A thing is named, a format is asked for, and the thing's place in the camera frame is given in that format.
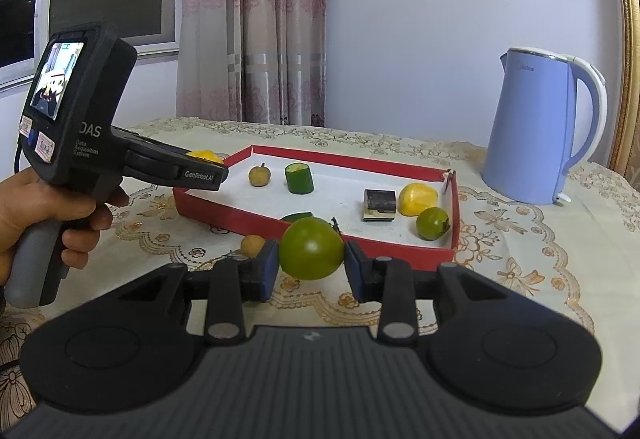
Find brown longan fruit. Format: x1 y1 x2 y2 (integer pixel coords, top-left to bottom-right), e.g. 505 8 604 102
247 164 271 188
240 234 266 258

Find green tomato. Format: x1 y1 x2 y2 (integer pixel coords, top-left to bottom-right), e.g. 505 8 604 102
279 217 345 281
416 206 450 241

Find cucumber end piece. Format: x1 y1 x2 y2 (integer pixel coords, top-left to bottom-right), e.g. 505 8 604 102
281 212 314 223

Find yellow pepper piece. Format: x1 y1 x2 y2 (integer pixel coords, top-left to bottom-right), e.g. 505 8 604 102
188 150 224 164
397 182 438 217

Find cucumber cylinder piece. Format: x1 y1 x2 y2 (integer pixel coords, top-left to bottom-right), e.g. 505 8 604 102
284 162 314 194

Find person's left hand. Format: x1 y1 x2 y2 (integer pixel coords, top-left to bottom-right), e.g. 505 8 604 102
0 167 129 285

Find red shallow box tray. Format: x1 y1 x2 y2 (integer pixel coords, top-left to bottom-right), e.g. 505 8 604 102
174 144 460 270

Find cream embroidered tablecloth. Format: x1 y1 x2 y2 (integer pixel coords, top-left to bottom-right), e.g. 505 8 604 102
1 118 639 429

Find pink patterned curtain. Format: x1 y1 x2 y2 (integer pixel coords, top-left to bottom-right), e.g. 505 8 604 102
177 0 326 126

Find blue electric kettle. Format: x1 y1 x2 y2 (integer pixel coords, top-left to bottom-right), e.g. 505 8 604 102
482 47 608 205

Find gold ornate frame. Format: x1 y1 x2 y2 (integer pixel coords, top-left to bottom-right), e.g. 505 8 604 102
608 0 639 190

